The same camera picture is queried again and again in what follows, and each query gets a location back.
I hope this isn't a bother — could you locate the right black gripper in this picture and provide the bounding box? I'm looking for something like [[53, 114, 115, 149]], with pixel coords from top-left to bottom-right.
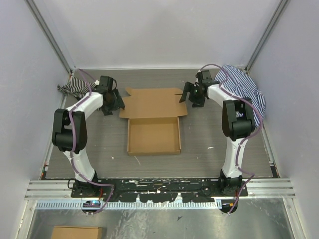
[[180, 82, 206, 108]]

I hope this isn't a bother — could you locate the small cardboard box foreground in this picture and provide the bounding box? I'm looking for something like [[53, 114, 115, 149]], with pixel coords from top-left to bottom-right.
[[51, 226, 103, 239]]

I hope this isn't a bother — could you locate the aluminium frame post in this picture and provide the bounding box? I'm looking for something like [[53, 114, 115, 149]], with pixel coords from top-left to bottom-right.
[[24, 0, 74, 74], [244, 0, 290, 73]]

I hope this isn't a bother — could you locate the brown cardboard box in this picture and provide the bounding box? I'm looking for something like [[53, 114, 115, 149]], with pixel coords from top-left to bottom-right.
[[119, 87, 187, 156]]

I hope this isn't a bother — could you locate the black white striped cloth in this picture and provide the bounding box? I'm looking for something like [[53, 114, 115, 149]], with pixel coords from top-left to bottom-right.
[[57, 77, 96, 100]]

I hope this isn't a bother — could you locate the right aluminium frame post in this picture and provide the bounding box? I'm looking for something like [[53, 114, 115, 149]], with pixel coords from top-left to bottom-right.
[[244, 0, 290, 73]]

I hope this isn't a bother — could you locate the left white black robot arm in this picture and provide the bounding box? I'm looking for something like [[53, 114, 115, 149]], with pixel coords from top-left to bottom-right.
[[52, 76, 125, 198]]

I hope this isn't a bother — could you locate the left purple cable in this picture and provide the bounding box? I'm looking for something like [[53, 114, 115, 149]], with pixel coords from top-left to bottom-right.
[[68, 69, 115, 216]]

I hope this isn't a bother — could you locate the purple cable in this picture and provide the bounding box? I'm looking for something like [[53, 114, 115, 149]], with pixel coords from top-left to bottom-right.
[[68, 69, 115, 216], [199, 64, 265, 215]]

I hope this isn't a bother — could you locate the blue white striped cloth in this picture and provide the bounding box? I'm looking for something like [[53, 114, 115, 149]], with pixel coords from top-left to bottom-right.
[[215, 65, 266, 119]]

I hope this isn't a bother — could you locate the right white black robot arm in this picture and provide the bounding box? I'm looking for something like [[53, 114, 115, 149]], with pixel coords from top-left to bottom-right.
[[179, 70, 256, 197]]

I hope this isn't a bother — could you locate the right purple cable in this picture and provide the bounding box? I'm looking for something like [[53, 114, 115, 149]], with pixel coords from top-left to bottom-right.
[[199, 64, 265, 215]]

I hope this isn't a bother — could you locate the left aluminium frame post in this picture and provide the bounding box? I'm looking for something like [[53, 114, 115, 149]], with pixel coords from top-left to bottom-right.
[[24, 0, 74, 74]]

